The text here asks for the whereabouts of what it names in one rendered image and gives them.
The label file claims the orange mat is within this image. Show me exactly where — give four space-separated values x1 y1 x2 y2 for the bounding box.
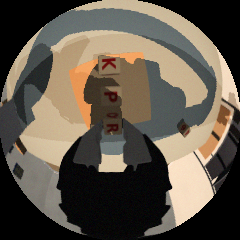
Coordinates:
69 52 151 130

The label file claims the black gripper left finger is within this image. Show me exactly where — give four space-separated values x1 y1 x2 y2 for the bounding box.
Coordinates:
56 120 104 191

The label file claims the tan block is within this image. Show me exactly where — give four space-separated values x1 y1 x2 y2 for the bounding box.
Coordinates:
178 122 191 138
100 85 122 107
102 112 122 135
98 54 120 76

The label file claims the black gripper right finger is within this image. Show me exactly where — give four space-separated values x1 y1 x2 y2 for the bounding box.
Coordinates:
122 118 172 192

